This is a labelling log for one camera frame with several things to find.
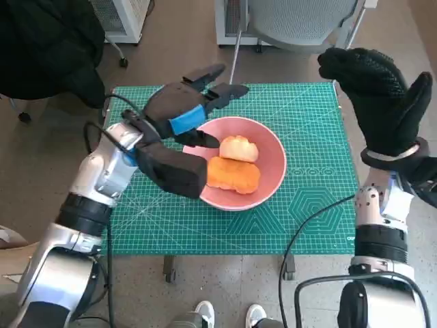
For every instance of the black gloved robot right hand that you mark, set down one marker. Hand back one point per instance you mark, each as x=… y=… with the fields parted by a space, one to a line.
x=379 y=102

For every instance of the bare black robot left hand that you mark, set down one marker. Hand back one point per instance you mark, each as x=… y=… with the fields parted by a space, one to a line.
x=170 y=106

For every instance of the round toy bread bun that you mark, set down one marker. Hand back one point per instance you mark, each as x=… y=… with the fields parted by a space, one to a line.
x=239 y=148

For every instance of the rectangular orange toy bread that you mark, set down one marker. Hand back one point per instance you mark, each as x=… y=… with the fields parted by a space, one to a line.
x=232 y=176

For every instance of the pink bowl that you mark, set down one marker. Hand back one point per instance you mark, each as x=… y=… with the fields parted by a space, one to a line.
x=269 y=150

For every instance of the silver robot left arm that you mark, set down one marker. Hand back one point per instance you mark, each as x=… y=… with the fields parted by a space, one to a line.
x=102 y=171

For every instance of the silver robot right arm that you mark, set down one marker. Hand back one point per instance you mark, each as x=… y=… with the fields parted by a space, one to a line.
x=379 y=239

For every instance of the green cutting mat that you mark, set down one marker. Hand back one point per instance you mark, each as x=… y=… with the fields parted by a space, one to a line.
x=307 y=119

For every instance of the white grilled floor unit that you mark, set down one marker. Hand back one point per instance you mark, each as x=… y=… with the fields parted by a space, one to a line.
x=129 y=17
x=223 y=20

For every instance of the grey mesh chair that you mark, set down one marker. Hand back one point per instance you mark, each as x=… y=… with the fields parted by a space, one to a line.
x=300 y=20

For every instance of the black table leg with caster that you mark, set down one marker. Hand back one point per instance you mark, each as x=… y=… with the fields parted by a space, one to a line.
x=289 y=268
x=169 y=270

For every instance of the brown cardboard sheet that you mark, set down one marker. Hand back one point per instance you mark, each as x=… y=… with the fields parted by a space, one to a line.
x=13 y=241

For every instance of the white shoe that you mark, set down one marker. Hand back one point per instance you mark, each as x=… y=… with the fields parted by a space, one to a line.
x=256 y=316
x=206 y=314

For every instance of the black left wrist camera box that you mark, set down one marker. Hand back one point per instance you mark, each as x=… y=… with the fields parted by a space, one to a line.
x=174 y=171

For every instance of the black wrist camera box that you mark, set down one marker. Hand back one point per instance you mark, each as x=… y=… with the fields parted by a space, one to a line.
x=425 y=181
x=174 y=171

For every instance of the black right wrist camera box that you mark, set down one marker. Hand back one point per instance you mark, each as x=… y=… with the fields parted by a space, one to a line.
x=425 y=181

